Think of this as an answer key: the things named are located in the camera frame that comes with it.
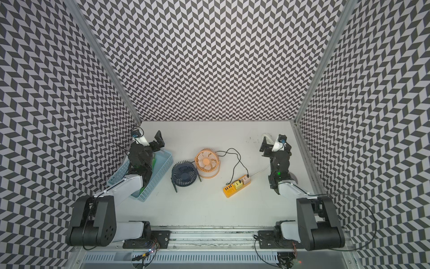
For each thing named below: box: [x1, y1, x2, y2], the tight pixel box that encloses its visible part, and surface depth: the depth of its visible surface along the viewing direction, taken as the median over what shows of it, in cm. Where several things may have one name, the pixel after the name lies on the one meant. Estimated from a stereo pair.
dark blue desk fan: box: [170, 160, 202, 193], surface depth 86 cm
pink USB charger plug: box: [241, 175, 251, 185], surface depth 86 cm
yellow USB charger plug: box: [234, 180, 243, 190], surface depth 84 cm
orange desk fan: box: [194, 147, 221, 179], surface depth 92 cm
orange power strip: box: [222, 174, 252, 199], surface depth 87 cm
